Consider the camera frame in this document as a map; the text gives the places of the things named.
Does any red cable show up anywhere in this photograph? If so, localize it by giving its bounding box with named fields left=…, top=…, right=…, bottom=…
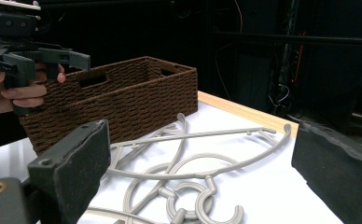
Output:
left=290, top=31, right=308, bottom=83

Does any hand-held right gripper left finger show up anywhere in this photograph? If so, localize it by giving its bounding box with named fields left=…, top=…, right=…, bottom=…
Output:
left=27, top=119, right=112, bottom=224

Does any white table mat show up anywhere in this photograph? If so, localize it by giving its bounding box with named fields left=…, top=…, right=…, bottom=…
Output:
left=0, top=101, right=345, bottom=224

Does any grey plastic clothes hanger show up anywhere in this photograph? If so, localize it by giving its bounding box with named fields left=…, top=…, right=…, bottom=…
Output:
left=85, top=206, right=189, bottom=224
left=108, top=112, right=216, bottom=224
left=105, top=123, right=293, bottom=224

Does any brown woven basket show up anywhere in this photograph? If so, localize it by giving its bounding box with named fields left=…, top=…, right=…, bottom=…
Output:
left=18, top=55, right=200, bottom=156

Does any black metal rack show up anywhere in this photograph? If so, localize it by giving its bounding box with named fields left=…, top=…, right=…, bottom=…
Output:
left=210, top=0, right=362, bottom=125

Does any white cable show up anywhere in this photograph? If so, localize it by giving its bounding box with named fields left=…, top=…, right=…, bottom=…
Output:
left=269, top=83, right=292, bottom=106

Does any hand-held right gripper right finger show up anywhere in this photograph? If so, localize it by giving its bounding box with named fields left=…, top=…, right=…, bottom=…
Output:
left=291, top=120, right=362, bottom=224

